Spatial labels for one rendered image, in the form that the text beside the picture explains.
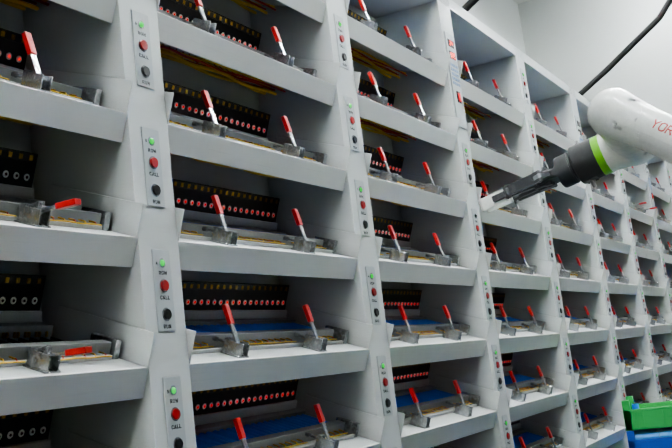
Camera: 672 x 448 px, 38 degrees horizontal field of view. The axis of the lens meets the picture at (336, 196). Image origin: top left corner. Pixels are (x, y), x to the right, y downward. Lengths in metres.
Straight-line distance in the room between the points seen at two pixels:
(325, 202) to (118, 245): 0.75
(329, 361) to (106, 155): 0.64
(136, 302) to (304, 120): 0.82
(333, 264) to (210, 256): 0.41
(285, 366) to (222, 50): 0.57
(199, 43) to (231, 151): 0.19
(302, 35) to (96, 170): 0.80
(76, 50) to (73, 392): 0.55
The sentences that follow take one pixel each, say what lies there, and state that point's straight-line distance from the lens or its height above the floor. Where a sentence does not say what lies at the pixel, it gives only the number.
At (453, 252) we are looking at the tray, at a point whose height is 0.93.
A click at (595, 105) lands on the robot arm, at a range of 2.14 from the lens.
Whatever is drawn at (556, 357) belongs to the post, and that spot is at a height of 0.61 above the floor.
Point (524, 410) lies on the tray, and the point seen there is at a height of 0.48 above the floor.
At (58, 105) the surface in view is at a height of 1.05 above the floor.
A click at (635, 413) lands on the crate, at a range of 2.79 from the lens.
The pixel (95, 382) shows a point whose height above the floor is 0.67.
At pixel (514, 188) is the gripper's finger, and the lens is 2.28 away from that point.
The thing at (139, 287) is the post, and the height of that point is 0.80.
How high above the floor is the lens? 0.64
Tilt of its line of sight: 10 degrees up
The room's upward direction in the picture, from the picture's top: 7 degrees counter-clockwise
